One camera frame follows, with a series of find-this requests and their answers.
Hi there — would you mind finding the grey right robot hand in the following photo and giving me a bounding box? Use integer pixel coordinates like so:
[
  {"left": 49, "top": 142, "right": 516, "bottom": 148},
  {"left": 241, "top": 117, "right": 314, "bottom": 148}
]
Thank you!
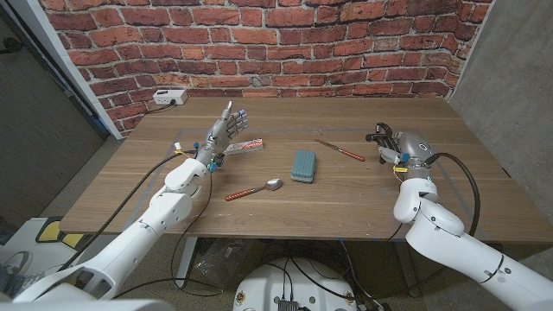
[{"left": 378, "top": 130, "right": 434, "bottom": 181}]

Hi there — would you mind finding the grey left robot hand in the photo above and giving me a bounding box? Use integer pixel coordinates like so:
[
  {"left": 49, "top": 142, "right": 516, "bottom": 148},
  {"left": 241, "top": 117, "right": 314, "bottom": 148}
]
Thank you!
[{"left": 194, "top": 99, "right": 250, "bottom": 168}]

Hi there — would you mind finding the black grip strengthener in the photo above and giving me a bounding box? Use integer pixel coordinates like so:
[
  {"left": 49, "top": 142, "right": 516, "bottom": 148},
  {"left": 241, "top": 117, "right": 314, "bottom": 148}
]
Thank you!
[{"left": 365, "top": 122, "right": 401, "bottom": 165}]

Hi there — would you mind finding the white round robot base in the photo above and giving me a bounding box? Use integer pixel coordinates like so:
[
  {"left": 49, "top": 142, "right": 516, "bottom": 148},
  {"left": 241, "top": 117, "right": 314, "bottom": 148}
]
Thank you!
[{"left": 232, "top": 257, "right": 359, "bottom": 311}]

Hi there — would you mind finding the white power strip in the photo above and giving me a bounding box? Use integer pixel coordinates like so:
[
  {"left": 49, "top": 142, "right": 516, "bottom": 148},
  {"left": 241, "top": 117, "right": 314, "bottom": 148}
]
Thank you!
[{"left": 152, "top": 89, "right": 189, "bottom": 105}]

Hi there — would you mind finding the teal sponge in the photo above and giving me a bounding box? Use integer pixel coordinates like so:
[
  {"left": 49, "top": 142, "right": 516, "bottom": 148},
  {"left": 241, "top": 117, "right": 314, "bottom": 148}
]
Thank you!
[{"left": 289, "top": 149, "right": 317, "bottom": 184}]

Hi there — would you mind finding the red brick printed backdrop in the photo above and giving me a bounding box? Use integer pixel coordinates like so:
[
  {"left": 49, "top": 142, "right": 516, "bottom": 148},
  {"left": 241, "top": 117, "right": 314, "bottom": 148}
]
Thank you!
[{"left": 38, "top": 0, "right": 496, "bottom": 137}]

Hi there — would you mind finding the white table leg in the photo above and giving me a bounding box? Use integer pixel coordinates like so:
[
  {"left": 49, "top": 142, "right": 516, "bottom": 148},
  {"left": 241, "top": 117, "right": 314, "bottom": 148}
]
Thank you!
[{"left": 175, "top": 236, "right": 200, "bottom": 289}]

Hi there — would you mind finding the clear plastic bag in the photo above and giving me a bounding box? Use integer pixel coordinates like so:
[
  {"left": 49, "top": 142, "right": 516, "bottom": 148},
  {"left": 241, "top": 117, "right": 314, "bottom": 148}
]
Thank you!
[{"left": 189, "top": 237, "right": 260, "bottom": 291}]

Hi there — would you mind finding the grey table leg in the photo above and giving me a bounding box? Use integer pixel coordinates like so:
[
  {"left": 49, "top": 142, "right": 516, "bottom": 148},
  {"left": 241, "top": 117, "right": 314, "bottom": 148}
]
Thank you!
[{"left": 392, "top": 245, "right": 421, "bottom": 298}]

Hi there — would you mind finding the grey white sneaker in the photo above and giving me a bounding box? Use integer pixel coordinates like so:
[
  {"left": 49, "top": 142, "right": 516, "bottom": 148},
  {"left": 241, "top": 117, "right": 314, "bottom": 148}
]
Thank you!
[{"left": 0, "top": 250, "right": 34, "bottom": 282}]

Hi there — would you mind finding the person's leg in jeans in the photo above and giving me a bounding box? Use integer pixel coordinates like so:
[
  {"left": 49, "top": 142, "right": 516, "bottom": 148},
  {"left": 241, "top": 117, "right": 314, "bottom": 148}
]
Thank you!
[{"left": 0, "top": 267, "right": 44, "bottom": 300}]

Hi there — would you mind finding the black power strip cord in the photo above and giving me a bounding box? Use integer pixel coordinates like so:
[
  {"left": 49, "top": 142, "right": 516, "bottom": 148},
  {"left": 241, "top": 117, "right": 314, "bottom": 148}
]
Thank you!
[{"left": 146, "top": 99, "right": 176, "bottom": 114}]

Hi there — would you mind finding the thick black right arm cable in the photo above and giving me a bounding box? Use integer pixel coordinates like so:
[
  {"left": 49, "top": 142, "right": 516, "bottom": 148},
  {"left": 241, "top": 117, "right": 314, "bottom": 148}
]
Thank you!
[{"left": 425, "top": 152, "right": 481, "bottom": 238}]

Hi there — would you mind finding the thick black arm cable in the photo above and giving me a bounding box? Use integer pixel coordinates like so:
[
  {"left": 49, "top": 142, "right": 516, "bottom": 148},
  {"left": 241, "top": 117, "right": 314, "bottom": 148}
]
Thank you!
[
  {"left": 425, "top": 152, "right": 481, "bottom": 238},
  {"left": 58, "top": 150, "right": 195, "bottom": 273}
]

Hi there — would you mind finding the spoon with red handle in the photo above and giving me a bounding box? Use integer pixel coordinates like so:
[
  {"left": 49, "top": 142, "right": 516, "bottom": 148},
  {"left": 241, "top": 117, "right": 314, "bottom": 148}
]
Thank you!
[{"left": 224, "top": 177, "right": 284, "bottom": 202}]

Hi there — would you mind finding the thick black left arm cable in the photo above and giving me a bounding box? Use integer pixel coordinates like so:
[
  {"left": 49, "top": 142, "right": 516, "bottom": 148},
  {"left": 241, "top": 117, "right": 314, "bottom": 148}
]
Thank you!
[{"left": 58, "top": 150, "right": 195, "bottom": 273}]

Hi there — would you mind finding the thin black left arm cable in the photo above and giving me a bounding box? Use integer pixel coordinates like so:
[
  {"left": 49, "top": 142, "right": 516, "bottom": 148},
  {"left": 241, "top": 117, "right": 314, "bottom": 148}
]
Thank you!
[{"left": 111, "top": 170, "right": 226, "bottom": 299}]

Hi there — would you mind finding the white door frame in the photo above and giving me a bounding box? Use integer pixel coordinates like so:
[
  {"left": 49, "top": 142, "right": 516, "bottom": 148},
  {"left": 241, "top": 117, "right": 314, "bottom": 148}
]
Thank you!
[{"left": 6, "top": 0, "right": 124, "bottom": 142}]

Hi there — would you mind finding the black wall hook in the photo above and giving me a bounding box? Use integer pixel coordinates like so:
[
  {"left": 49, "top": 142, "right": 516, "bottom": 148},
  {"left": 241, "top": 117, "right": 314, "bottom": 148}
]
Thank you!
[{"left": 0, "top": 37, "right": 25, "bottom": 55}]

